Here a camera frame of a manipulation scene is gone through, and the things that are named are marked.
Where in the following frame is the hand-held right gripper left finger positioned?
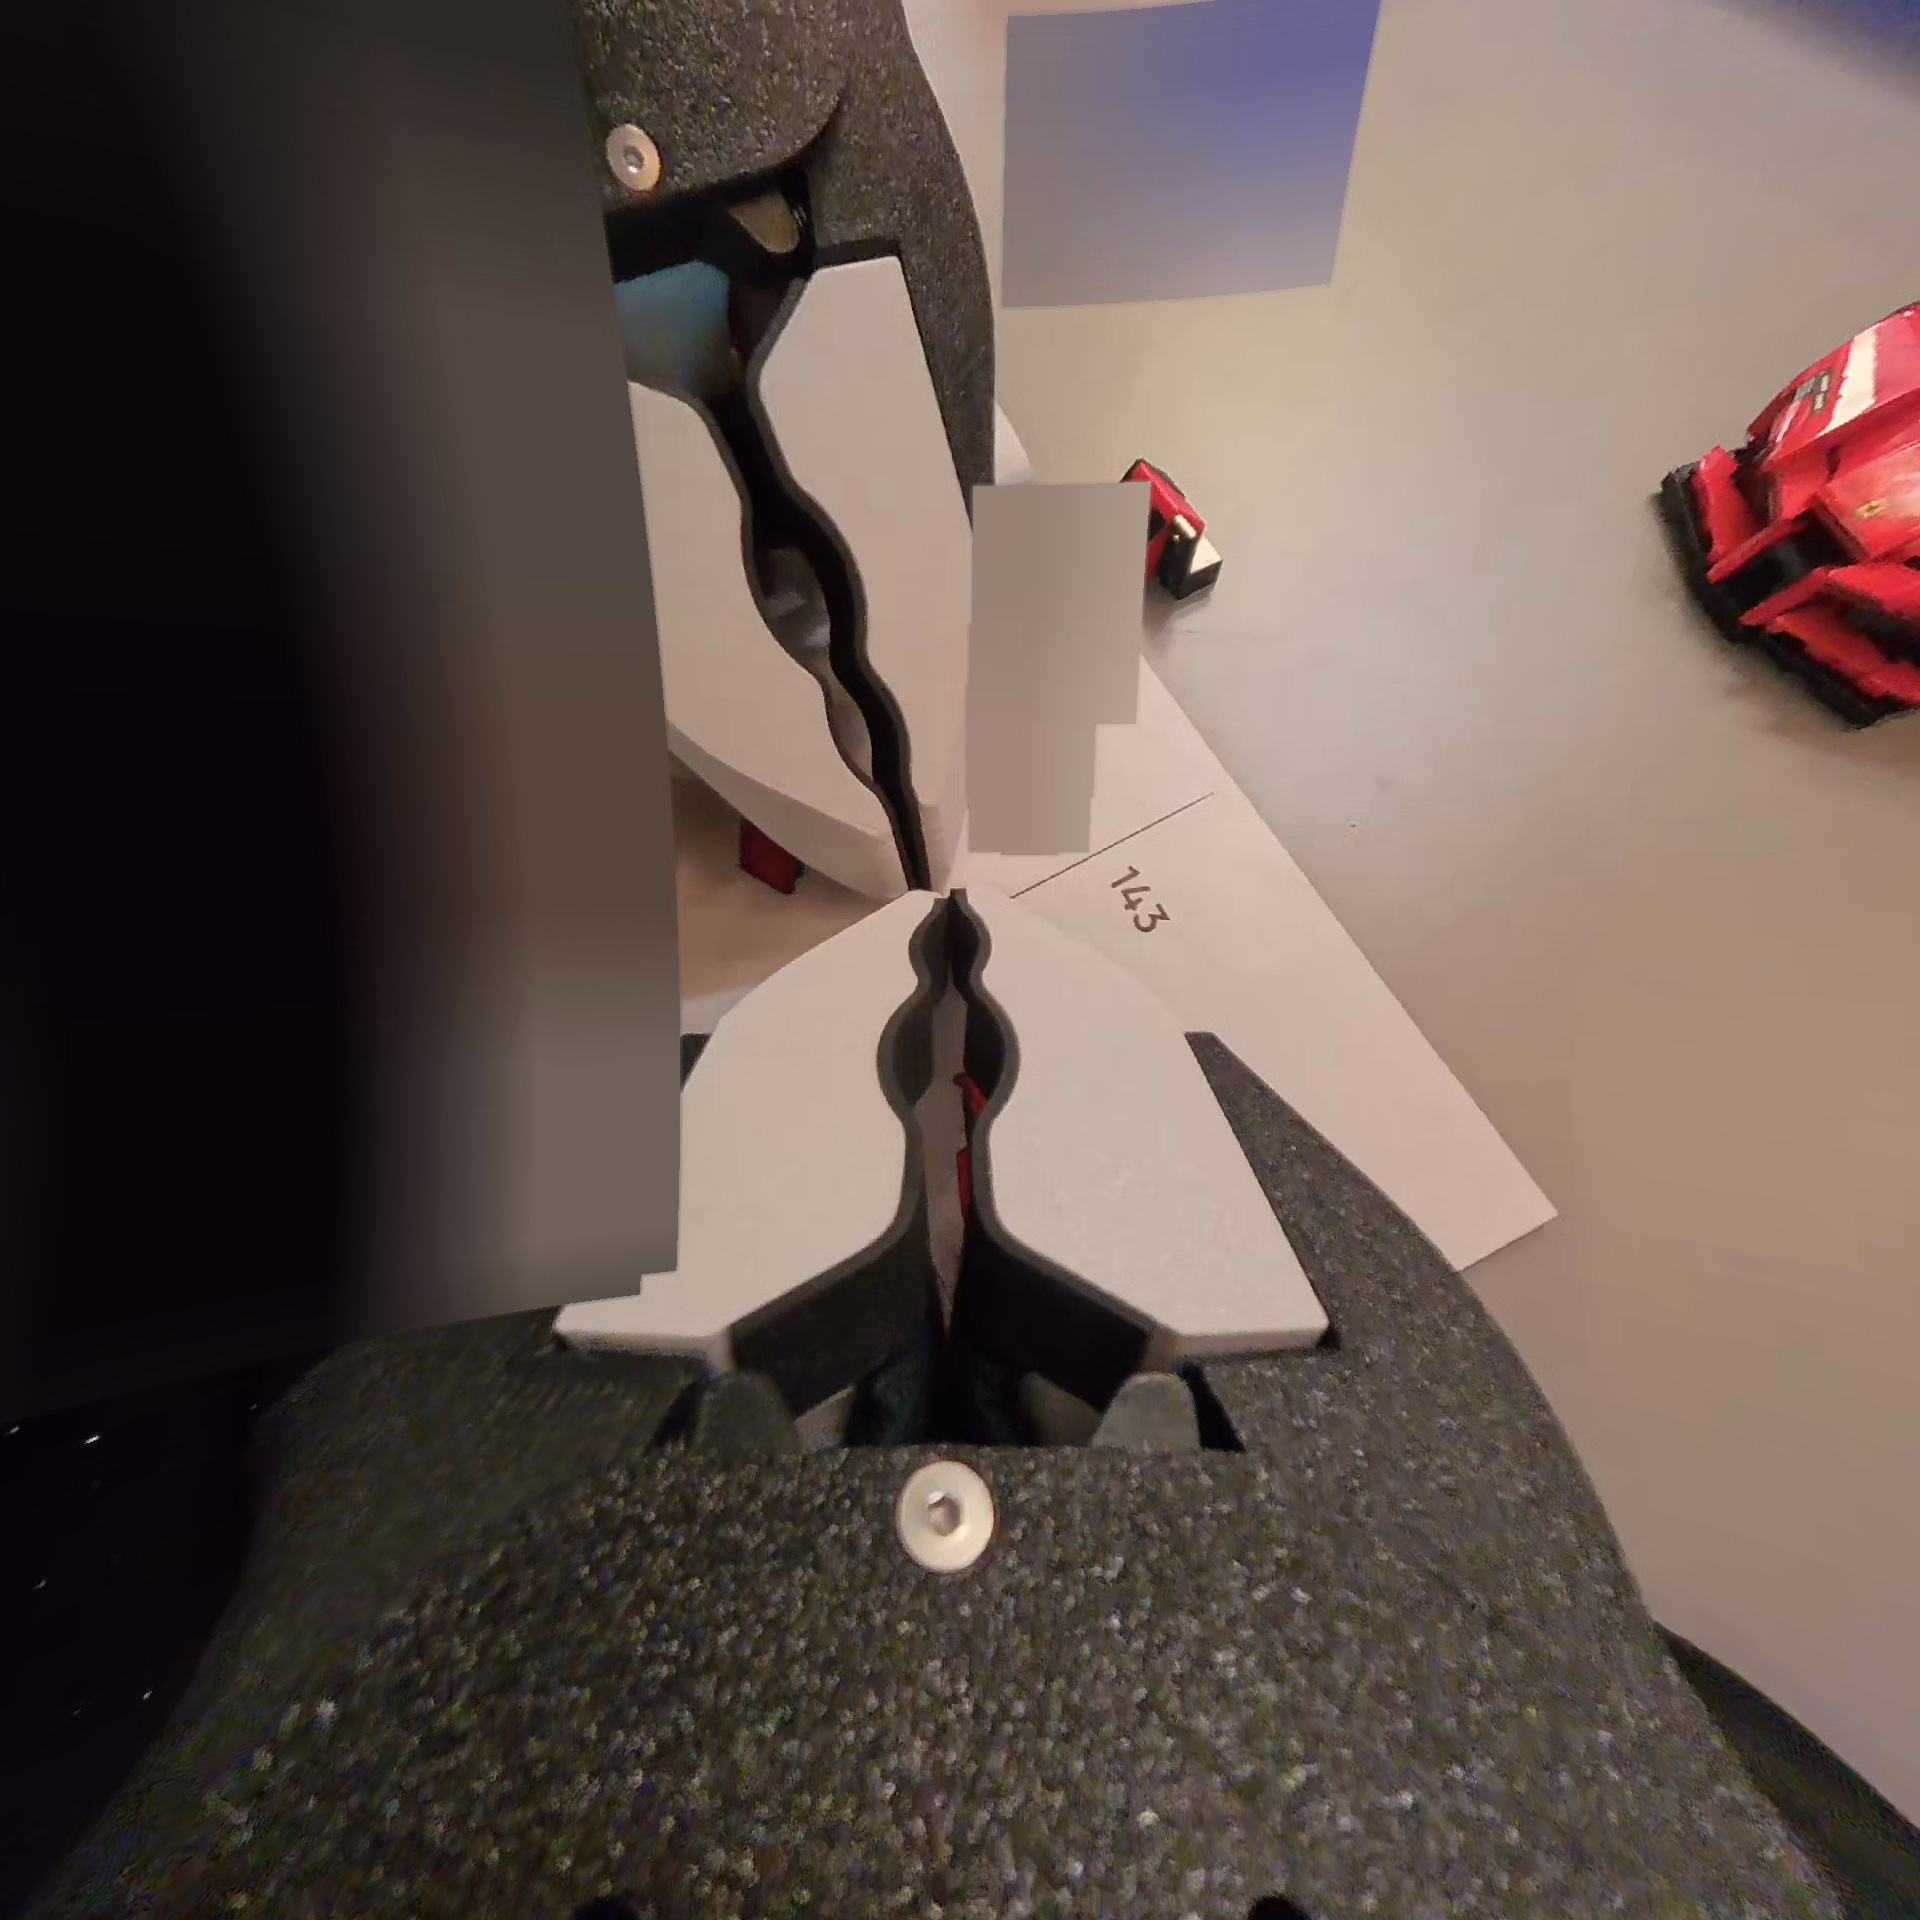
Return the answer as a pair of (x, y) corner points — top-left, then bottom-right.
(551, 891), (959, 1367)

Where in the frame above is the red black lego subassembly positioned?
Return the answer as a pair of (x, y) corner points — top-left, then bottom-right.
(1122, 453), (1226, 603)

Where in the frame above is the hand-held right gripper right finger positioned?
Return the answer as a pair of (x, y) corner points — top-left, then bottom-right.
(959, 891), (1336, 1367)

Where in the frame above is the red lego race car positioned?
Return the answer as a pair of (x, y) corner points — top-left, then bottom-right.
(1652, 305), (1920, 737)

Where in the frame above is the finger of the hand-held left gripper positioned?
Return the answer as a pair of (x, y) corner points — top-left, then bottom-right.
(620, 378), (923, 900)
(752, 245), (977, 891)

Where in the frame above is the lego instruction booklet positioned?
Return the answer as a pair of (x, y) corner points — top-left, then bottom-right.
(674, 408), (1559, 1304)

